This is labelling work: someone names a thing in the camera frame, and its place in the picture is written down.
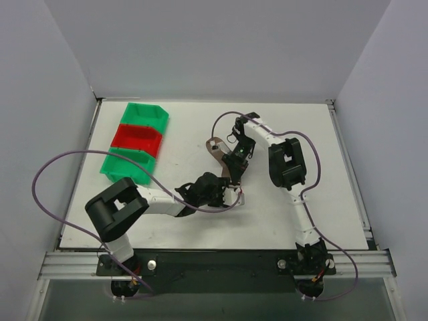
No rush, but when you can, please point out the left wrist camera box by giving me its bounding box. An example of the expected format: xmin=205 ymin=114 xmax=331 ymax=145
xmin=223 ymin=187 xmax=245 ymax=207

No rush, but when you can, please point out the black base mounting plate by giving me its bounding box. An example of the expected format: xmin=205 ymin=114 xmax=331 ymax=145
xmin=96 ymin=249 xmax=336 ymax=296

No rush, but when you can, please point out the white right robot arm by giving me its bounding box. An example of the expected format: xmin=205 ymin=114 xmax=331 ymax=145
xmin=221 ymin=112 xmax=327 ymax=273

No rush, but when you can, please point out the green plastic bin far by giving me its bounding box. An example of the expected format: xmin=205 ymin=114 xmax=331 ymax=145
xmin=120 ymin=102 xmax=169 ymax=134

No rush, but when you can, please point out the green plastic bin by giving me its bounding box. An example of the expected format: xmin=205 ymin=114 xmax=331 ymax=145
xmin=120 ymin=102 xmax=169 ymax=134
xmin=100 ymin=147 xmax=155 ymax=185

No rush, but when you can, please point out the tan sock with striped cuff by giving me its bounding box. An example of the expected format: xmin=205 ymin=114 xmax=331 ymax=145
xmin=205 ymin=136 xmax=241 ymax=187

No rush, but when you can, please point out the aluminium front frame rail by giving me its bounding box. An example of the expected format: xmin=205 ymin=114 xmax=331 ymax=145
xmin=39 ymin=250 xmax=397 ymax=281

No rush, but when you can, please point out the green plastic bin near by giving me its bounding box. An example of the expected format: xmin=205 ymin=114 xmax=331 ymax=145
xmin=100 ymin=147 xmax=155 ymax=185

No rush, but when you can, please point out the red plastic bin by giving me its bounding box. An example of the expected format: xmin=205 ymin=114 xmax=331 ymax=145
xmin=110 ymin=124 xmax=163 ymax=158

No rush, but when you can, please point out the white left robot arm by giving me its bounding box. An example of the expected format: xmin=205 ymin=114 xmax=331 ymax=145
xmin=85 ymin=172 xmax=239 ymax=275

